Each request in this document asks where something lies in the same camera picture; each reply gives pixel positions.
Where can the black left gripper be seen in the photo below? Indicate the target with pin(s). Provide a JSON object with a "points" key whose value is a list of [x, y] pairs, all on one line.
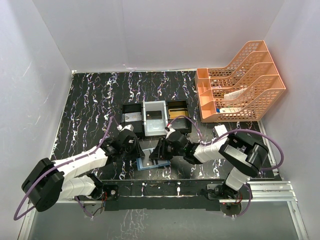
{"points": [[137, 152]]}

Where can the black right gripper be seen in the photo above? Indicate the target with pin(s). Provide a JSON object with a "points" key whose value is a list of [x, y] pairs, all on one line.
{"points": [[156, 153]]}

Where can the blue card holder wallet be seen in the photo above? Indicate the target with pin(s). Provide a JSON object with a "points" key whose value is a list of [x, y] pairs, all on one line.
{"points": [[145, 163]]}

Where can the gold card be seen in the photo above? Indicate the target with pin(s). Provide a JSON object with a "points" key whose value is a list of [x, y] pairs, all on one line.
{"points": [[175, 112]]}

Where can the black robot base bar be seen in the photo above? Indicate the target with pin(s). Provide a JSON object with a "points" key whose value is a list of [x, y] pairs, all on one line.
{"points": [[169, 195]]}

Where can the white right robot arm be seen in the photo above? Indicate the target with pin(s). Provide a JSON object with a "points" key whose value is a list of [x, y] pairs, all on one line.
{"points": [[246, 155]]}

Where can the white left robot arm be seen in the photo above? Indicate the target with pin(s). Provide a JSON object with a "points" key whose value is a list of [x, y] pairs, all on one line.
{"points": [[50, 181]]}

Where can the black left card tray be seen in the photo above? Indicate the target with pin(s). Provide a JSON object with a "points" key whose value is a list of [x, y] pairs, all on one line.
{"points": [[135, 107]]}

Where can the black card tray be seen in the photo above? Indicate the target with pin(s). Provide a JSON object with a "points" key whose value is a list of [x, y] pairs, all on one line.
{"points": [[135, 107], [180, 123]]}

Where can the white middle card tray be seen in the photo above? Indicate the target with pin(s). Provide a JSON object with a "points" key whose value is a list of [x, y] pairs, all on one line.
{"points": [[155, 127]]}

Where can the white silver card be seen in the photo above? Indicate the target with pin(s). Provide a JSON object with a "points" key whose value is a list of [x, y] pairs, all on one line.
{"points": [[132, 117]]}

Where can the black right card tray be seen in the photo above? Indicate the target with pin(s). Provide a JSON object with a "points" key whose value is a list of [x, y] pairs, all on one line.
{"points": [[180, 123]]}

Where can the black card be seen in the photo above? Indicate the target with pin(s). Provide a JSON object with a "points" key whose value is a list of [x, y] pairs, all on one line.
{"points": [[154, 115]]}

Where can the white bottle in organizer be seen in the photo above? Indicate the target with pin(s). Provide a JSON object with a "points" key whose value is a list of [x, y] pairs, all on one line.
{"points": [[227, 110]]}

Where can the white paper in organizer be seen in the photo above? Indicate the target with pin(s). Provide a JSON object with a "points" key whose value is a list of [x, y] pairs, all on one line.
{"points": [[233, 95]]}

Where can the orange plastic file organizer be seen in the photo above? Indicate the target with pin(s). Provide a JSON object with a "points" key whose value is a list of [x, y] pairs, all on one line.
{"points": [[252, 68]]}

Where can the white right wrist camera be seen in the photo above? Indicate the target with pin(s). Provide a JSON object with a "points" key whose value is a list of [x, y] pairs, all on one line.
{"points": [[169, 129]]}

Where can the aluminium frame rail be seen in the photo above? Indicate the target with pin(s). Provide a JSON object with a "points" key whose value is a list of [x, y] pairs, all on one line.
{"points": [[263, 190]]}

